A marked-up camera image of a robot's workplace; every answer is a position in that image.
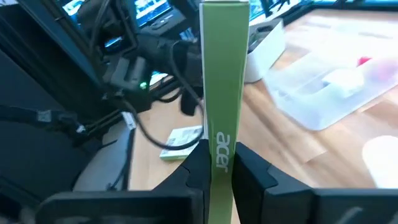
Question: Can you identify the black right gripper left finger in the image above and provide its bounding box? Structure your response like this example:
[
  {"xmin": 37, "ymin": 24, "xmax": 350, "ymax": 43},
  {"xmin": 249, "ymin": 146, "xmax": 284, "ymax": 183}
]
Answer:
[{"xmin": 154, "ymin": 139, "xmax": 213, "ymax": 224}]

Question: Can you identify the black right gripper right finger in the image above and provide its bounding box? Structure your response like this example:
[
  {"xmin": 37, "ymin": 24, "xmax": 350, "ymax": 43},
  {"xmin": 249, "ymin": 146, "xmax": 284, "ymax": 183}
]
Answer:
[{"xmin": 231, "ymin": 142, "xmax": 312, "ymax": 224}]

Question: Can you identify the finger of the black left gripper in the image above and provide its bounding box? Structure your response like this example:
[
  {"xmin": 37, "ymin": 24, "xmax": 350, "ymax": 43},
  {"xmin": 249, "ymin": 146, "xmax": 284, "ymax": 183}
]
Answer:
[
  {"xmin": 192, "ymin": 88, "xmax": 203, "ymax": 116},
  {"xmin": 180, "ymin": 88, "xmax": 193, "ymax": 116}
]

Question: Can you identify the white card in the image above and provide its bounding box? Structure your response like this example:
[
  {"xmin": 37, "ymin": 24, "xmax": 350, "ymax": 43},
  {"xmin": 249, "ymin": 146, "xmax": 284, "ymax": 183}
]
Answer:
[
  {"xmin": 159, "ymin": 125, "xmax": 205, "ymax": 161},
  {"xmin": 198, "ymin": 0, "xmax": 251, "ymax": 224}
]

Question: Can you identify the white power adapter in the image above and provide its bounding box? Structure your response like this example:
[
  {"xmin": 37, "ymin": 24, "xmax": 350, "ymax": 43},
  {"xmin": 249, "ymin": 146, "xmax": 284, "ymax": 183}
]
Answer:
[{"xmin": 322, "ymin": 68, "xmax": 365, "ymax": 98}]

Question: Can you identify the grey plastic bin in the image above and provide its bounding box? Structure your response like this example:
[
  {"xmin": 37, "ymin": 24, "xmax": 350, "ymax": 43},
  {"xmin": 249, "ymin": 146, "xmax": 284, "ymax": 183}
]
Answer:
[{"xmin": 244, "ymin": 18, "xmax": 286, "ymax": 84}]

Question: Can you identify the clear plastic bin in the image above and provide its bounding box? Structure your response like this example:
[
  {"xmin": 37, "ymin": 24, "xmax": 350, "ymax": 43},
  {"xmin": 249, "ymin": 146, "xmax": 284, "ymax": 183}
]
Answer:
[{"xmin": 263, "ymin": 46, "xmax": 398, "ymax": 131}]

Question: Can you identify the white plastic bin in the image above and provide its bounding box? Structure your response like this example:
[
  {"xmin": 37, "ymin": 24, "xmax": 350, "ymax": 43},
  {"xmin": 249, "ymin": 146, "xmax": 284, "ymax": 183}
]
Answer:
[{"xmin": 362, "ymin": 135, "xmax": 398, "ymax": 189}]

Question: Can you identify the lit computer screen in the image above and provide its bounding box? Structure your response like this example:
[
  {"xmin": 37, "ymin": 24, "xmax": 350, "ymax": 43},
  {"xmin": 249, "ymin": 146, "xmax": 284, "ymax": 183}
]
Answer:
[{"xmin": 133, "ymin": 0, "xmax": 175, "ymax": 27}]

